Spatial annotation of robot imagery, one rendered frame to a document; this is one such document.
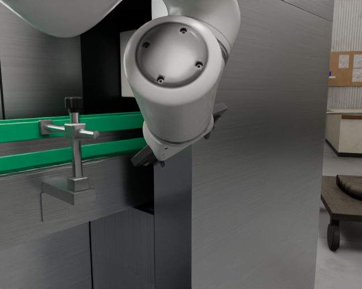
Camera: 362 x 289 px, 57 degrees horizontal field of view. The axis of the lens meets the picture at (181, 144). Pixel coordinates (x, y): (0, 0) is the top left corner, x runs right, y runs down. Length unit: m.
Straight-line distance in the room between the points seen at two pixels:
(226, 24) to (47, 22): 0.18
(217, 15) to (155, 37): 0.08
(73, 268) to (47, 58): 0.55
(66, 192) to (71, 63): 0.42
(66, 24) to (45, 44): 0.64
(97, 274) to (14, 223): 0.43
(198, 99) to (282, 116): 0.68
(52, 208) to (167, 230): 0.24
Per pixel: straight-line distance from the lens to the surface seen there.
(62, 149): 0.68
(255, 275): 0.97
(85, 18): 0.23
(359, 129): 6.64
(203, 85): 0.28
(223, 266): 0.82
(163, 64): 0.28
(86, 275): 1.04
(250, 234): 0.89
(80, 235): 0.98
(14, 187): 0.63
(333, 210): 2.70
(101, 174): 0.71
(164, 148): 0.45
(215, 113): 0.51
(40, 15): 0.23
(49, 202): 0.66
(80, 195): 0.56
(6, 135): 0.63
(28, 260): 0.94
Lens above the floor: 1.19
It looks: 9 degrees down
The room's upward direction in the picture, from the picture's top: straight up
